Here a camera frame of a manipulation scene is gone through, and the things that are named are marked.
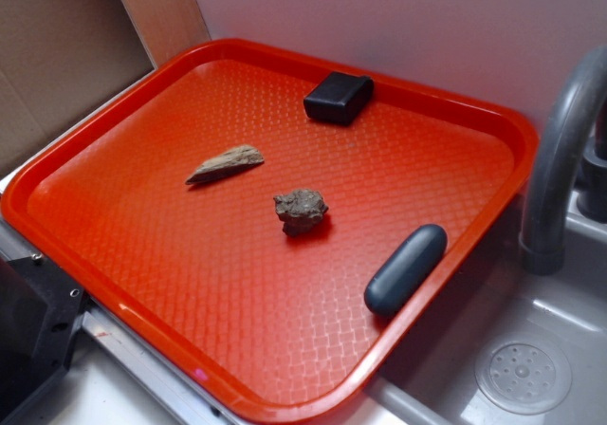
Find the brown wood chip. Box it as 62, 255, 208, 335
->
185, 144, 265, 185

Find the red plastic tray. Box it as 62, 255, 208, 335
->
1, 39, 538, 423

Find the grey sink faucet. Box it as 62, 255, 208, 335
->
519, 46, 606, 275

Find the black metal bracket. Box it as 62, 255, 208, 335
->
1, 257, 87, 424

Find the brown cardboard panel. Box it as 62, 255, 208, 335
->
1, 0, 152, 176

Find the grey plastic sink basin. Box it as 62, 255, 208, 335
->
366, 204, 606, 424

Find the black rectangular box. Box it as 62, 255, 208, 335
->
303, 72, 375, 126

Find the dark grey oval case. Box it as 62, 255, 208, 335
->
363, 224, 448, 319

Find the round sink drain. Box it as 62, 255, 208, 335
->
474, 333, 572, 416

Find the dark faucet knob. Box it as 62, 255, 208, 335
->
577, 115, 606, 223

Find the wooden board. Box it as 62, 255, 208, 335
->
120, 0, 211, 67

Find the grey-brown rock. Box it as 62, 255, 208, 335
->
273, 189, 329, 237

